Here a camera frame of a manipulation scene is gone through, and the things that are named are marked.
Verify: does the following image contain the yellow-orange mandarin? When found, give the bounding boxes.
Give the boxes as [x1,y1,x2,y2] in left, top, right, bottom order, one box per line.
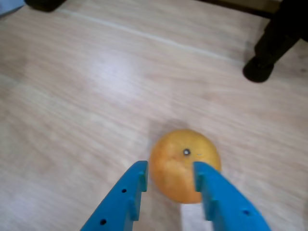
[149,128,221,205]

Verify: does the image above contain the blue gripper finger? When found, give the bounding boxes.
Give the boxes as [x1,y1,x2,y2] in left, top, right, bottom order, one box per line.
[193,161,273,231]
[80,160,149,231]

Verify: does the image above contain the black stand leg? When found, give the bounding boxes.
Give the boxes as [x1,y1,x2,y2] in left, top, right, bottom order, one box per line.
[242,0,308,83]
[24,0,67,13]

